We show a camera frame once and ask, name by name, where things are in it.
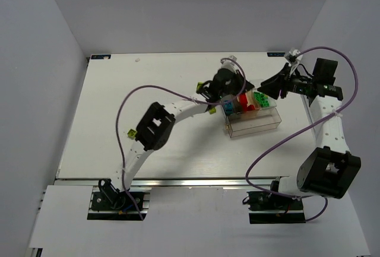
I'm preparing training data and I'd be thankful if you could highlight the long teal lego brick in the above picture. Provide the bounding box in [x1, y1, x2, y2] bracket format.
[223, 99, 235, 116]

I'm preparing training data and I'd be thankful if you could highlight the green square lego bottom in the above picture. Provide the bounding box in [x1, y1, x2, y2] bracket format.
[260, 100, 271, 107]

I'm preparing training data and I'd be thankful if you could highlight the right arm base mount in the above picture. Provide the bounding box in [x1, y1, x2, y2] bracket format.
[242, 191, 306, 224]

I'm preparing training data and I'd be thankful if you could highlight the red arched lego brick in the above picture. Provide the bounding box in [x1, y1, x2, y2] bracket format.
[238, 94, 250, 113]

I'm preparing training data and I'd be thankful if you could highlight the red sloped lego brick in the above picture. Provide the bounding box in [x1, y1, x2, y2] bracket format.
[246, 105, 256, 112]

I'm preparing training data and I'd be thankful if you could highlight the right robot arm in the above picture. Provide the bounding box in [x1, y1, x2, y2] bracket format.
[258, 58, 361, 199]

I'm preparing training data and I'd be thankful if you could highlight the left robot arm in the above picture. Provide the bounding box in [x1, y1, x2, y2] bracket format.
[115, 67, 255, 191]

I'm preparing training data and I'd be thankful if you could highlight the smoky grey plastic tray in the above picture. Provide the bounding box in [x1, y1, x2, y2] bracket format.
[222, 99, 242, 121]

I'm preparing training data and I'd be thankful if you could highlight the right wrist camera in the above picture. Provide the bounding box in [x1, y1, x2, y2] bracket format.
[284, 48, 302, 75]

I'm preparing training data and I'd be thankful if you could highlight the long green lego brick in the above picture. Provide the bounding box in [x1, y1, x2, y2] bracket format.
[254, 91, 268, 104]

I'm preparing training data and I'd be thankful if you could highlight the aluminium table frame rail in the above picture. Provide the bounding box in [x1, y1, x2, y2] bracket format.
[53, 176, 336, 188]

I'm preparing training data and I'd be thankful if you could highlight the clear plastic base box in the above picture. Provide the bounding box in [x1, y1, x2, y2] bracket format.
[225, 107, 282, 138]

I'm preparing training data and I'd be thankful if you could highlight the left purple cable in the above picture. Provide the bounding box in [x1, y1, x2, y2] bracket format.
[115, 57, 247, 221]

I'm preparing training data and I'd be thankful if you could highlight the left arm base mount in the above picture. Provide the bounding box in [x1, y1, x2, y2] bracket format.
[87, 179, 148, 221]

